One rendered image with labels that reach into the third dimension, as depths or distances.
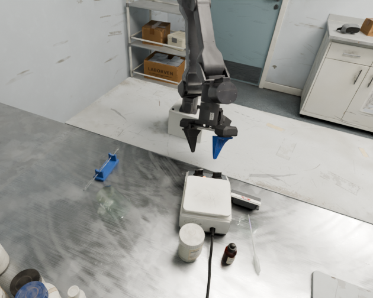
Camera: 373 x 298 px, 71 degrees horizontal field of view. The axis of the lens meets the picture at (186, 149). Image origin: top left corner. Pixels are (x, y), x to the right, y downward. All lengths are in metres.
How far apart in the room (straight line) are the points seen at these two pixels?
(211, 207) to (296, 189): 0.35
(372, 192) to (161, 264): 0.72
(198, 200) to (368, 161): 0.73
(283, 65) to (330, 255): 2.95
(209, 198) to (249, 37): 2.95
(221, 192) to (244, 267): 0.19
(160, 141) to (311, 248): 0.59
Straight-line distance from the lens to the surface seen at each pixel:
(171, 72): 2.84
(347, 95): 3.08
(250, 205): 0.79
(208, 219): 0.67
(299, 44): 3.48
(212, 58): 0.75
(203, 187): 0.70
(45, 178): 0.90
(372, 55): 2.96
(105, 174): 0.85
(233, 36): 3.53
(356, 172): 1.10
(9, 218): 0.84
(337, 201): 0.95
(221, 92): 0.67
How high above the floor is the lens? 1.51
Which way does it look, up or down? 40 degrees down
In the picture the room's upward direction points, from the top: 6 degrees clockwise
